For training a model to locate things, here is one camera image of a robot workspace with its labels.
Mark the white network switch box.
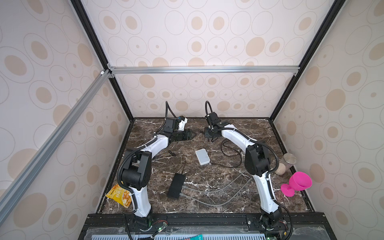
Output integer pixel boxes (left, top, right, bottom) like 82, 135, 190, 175
196, 149, 211, 166

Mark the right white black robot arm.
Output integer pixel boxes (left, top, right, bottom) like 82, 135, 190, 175
204, 101, 283, 230

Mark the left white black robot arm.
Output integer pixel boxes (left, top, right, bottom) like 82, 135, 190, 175
117, 102, 194, 228

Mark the yellow snack bag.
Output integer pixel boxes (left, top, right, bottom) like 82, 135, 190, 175
106, 184, 132, 209

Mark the pink funnel cup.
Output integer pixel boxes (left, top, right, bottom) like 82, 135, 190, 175
281, 172, 313, 197

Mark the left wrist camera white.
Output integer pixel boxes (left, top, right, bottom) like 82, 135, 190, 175
178, 116, 188, 131

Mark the horizontal aluminium rail back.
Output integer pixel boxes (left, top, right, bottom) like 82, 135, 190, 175
102, 65, 300, 76

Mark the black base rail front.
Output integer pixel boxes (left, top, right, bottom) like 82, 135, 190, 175
79, 213, 336, 240

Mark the diagonal aluminium rail left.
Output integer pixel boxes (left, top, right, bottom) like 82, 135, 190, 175
1, 69, 112, 225

